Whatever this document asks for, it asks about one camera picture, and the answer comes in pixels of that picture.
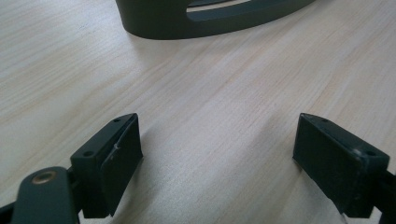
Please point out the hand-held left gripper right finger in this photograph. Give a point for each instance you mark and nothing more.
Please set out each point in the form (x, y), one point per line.
(336, 161)

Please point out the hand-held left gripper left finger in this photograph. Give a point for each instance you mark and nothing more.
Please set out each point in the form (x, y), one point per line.
(106, 165)

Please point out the dark grey curved stand base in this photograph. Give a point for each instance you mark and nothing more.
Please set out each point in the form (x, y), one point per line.
(174, 21)

